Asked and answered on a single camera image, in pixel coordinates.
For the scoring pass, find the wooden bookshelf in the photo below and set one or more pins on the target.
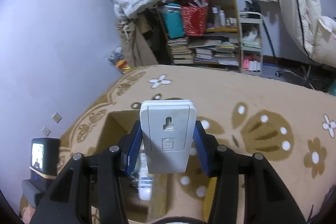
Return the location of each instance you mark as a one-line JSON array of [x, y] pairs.
[[219, 45]]

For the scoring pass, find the phone mounted on gripper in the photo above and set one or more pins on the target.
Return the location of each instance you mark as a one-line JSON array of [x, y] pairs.
[[45, 157]]

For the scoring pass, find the brown cardboard box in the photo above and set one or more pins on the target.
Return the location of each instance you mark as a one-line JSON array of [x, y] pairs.
[[124, 195]]

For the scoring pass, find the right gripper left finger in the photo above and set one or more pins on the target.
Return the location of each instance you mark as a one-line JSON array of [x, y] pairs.
[[87, 178]]

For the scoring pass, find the white rolling cart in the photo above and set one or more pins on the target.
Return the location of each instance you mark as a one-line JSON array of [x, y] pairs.
[[251, 43]]

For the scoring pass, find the plastic bag of toys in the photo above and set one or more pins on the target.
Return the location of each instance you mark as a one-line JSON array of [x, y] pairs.
[[115, 57]]

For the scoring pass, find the red gift bag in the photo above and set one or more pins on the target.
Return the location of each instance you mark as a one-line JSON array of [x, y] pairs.
[[194, 17]]

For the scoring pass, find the stack of books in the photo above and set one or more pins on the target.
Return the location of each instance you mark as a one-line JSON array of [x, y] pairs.
[[179, 51]]

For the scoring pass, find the yellow oval case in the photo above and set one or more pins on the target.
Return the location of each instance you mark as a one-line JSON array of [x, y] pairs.
[[208, 201]]

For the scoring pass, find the teal bag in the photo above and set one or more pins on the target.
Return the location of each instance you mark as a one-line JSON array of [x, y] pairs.
[[172, 18]]

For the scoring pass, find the white tube with blue text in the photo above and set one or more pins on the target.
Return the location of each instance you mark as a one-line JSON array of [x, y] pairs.
[[145, 181]]

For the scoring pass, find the beige trench coat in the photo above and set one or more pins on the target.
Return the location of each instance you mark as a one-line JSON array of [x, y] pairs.
[[136, 51]]

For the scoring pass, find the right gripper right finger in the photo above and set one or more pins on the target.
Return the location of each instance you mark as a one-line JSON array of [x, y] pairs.
[[267, 199]]

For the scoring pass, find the wall socket plate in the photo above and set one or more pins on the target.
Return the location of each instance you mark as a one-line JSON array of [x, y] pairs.
[[57, 117], [46, 131]]

